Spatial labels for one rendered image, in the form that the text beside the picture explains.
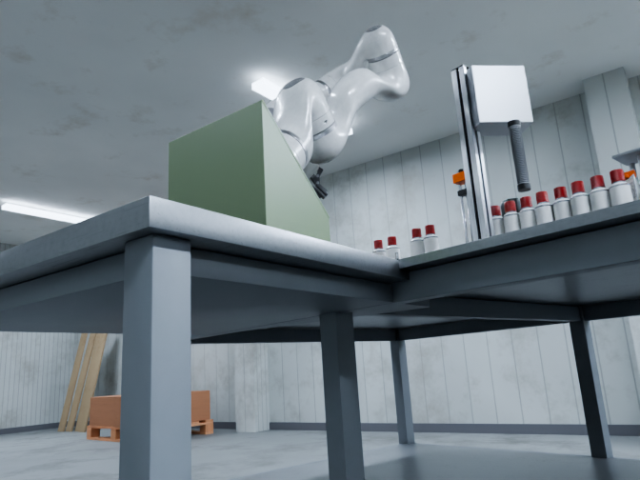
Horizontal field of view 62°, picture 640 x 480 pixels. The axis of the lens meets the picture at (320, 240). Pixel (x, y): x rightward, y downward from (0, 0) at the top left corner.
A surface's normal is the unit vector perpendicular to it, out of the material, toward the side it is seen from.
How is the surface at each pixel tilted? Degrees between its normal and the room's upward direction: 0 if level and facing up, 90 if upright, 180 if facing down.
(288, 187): 90
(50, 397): 90
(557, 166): 90
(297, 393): 90
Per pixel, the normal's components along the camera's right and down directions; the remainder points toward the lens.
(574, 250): -0.75, -0.11
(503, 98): 0.11, -0.24
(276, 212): 0.79, -0.19
